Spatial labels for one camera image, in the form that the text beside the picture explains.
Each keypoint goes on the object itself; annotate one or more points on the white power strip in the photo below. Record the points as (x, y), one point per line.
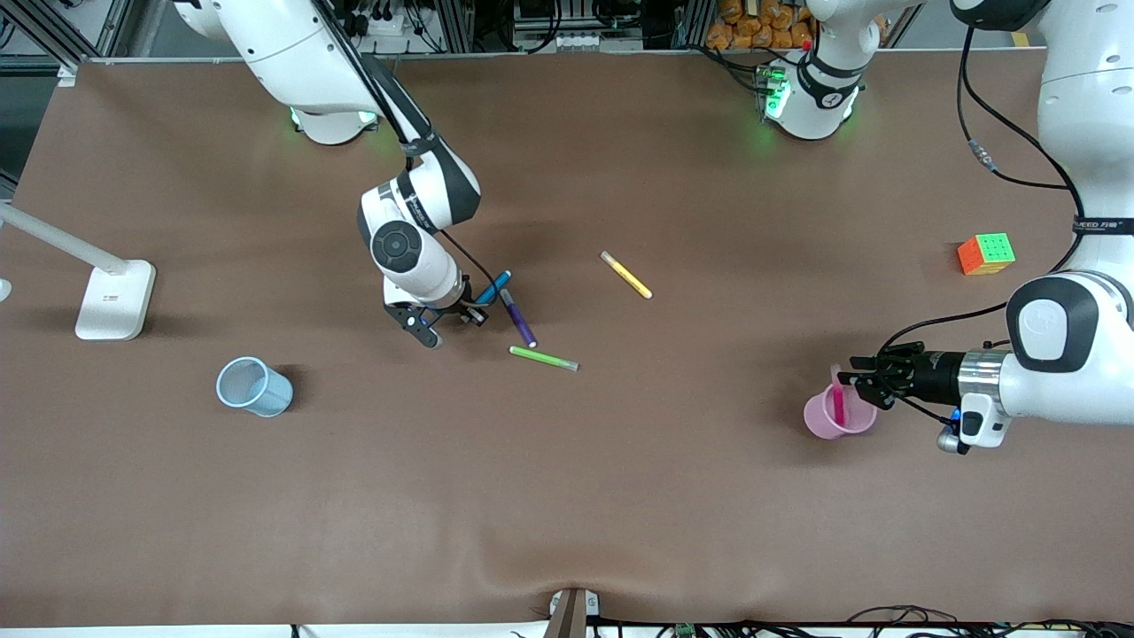
(381, 22)

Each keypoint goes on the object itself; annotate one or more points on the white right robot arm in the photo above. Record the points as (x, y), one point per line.
(292, 53)

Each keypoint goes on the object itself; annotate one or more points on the metal table edge bracket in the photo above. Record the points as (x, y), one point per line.
(571, 616)

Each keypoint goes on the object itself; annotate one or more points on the pink mesh cup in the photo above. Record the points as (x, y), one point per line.
(824, 421)

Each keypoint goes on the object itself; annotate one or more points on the orange snack bag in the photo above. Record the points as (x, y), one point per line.
(753, 22)

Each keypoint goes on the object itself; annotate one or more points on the green marker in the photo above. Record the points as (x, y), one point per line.
(542, 358)

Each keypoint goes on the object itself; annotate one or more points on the pink marker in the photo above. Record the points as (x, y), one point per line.
(838, 403)

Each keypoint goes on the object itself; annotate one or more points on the blue marker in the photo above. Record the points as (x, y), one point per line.
(494, 285)

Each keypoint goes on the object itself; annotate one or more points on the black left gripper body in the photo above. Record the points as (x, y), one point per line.
(935, 369)

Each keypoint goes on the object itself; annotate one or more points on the multicoloured puzzle cube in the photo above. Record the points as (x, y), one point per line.
(990, 251)

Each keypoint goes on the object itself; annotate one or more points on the purple marker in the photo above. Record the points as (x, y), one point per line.
(518, 319)

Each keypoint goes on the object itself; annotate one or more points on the yellow marker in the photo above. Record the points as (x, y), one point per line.
(626, 275)

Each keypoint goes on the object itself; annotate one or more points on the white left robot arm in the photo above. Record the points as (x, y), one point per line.
(1090, 106)

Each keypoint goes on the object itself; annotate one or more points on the blue mesh cup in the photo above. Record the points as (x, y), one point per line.
(257, 390)

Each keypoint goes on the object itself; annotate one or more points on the white desk lamp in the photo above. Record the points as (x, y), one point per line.
(111, 306)

